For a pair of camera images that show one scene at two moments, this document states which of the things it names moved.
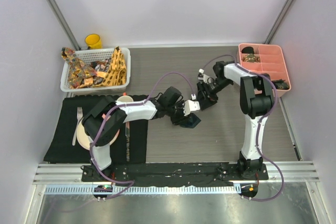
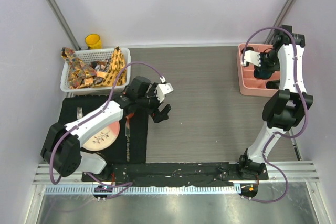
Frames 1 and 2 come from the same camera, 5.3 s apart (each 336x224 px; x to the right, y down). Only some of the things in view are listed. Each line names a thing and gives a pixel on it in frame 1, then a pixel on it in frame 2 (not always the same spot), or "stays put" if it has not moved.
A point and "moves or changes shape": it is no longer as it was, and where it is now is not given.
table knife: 127,134 stays put
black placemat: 130,147 stays put
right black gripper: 207,100 → 275,67
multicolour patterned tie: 81,75 stays put
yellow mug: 93,41 stays put
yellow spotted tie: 116,74 stays put
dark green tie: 191,121 moves or changes shape
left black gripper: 180,119 → 159,116
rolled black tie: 248,50 stays put
